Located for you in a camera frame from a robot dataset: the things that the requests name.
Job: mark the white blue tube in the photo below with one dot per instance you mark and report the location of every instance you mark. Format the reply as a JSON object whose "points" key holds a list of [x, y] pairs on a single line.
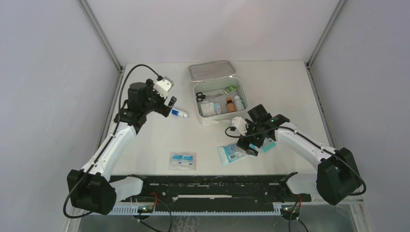
{"points": [[179, 113]]}

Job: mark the white plastic bottle green label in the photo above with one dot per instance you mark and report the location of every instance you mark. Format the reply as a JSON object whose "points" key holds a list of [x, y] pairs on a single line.
{"points": [[238, 103]]}

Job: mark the small teal mask packet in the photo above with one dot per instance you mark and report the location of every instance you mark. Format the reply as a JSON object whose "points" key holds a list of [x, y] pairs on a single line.
{"points": [[267, 145]]}

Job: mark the clear bag white gauze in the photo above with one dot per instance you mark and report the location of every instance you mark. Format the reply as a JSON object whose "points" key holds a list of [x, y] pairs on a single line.
{"points": [[208, 109]]}

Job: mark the white medicine kit case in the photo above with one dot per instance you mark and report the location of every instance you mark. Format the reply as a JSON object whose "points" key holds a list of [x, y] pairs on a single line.
{"points": [[212, 78]]}

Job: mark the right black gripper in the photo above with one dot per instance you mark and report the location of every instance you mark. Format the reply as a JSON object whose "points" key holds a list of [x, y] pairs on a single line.
{"points": [[245, 143]]}

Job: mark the bag of blue packets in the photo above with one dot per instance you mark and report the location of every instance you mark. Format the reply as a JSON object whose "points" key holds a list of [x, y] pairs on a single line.
{"points": [[183, 161]]}

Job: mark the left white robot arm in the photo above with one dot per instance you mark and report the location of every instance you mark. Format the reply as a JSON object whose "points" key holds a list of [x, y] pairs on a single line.
{"points": [[90, 187]]}

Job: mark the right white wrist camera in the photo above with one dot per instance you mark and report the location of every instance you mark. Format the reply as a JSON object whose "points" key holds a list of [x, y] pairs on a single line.
{"points": [[240, 124]]}

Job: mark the large blue white pouch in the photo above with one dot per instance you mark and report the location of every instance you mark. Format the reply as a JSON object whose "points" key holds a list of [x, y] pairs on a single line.
{"points": [[230, 153]]}

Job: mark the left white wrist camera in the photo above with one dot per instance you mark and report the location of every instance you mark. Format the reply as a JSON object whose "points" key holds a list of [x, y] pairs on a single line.
{"points": [[163, 86]]}

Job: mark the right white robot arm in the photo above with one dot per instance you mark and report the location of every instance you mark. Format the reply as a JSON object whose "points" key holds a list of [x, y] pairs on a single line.
{"points": [[337, 175]]}

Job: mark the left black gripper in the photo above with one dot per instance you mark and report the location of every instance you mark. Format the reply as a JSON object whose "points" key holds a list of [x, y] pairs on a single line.
{"points": [[162, 108]]}

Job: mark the small green medicine box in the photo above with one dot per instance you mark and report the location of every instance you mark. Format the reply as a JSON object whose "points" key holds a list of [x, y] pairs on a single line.
{"points": [[230, 89]]}

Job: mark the black handled scissors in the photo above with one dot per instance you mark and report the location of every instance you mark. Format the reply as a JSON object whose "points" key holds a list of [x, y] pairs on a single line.
{"points": [[201, 97]]}

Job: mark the clear bag gauze pad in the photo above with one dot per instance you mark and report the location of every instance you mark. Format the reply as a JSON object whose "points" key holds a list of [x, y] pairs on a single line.
{"points": [[217, 108]]}

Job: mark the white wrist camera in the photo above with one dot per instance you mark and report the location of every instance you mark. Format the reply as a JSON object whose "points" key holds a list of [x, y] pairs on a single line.
{"points": [[163, 86], [240, 124]]}

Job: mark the brown bottle orange cap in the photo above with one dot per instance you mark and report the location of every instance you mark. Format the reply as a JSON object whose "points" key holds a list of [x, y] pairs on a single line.
{"points": [[230, 105]]}

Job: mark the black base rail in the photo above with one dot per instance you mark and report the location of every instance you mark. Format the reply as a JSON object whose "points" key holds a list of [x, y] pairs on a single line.
{"points": [[212, 195]]}

